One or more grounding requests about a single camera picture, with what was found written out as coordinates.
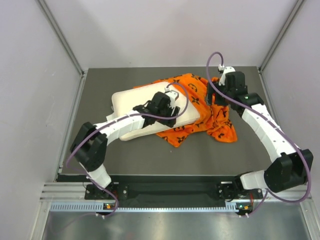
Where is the orange patterned pillowcase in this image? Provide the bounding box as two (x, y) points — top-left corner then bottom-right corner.
(133, 72), (238, 149)

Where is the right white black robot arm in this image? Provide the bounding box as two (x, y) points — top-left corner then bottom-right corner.
(206, 66), (313, 198)

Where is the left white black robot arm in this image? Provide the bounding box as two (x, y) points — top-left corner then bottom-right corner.
(67, 89), (180, 199)

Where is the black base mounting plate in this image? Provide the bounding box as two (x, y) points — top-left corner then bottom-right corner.
(84, 175), (263, 208)

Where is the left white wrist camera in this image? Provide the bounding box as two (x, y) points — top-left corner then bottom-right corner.
(164, 86), (179, 109)

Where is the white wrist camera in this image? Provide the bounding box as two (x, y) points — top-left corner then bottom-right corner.
(217, 64), (236, 86)
(164, 86), (179, 109)

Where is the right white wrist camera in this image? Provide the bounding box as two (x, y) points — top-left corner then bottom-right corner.
(217, 64), (236, 86)

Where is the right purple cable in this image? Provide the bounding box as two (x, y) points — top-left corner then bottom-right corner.
(206, 51), (314, 216)

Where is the purple cable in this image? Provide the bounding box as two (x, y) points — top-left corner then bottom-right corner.
(66, 83), (190, 216)
(206, 51), (314, 216)

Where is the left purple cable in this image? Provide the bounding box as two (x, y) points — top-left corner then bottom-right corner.
(66, 83), (190, 216)

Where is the right aluminium corner post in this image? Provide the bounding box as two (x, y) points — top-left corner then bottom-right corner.
(258, 0), (306, 74)

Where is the aluminium corner post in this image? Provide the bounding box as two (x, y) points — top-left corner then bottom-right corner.
(258, 0), (306, 74)
(37, 0), (85, 75)

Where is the aluminium frame rail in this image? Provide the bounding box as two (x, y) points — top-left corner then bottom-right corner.
(39, 181), (313, 203)

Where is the grey slotted cable duct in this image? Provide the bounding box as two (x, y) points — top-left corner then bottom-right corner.
(49, 201), (253, 213)

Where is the left aluminium corner post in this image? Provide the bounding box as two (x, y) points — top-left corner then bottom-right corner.
(37, 0), (85, 75)

